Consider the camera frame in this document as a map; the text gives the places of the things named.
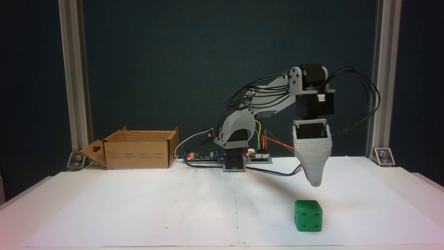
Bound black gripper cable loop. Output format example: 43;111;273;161
324;66;381;139

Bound blue circuit board red light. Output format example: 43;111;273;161
183;150;224;164

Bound metal corner bracket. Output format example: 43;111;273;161
373;148;396;168
67;151;86;171

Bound black cable with white connector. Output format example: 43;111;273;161
184;161;306;177

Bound red and orange wires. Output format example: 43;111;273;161
261;129;295;153

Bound aluminium frame post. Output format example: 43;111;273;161
366;0;403;158
58;0;93;153

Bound circuit board with jumper wires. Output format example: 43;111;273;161
246;149;273;164

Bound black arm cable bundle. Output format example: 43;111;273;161
217;71;297;139

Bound large white paper sheet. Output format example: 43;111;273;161
22;156;444;248

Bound yellow and green jumper wires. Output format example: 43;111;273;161
254;120;262;151

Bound open cardboard box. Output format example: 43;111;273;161
80;126;180;170

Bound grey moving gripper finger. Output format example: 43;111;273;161
292;125;332;187

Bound green dice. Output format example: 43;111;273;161
294;200;323;232

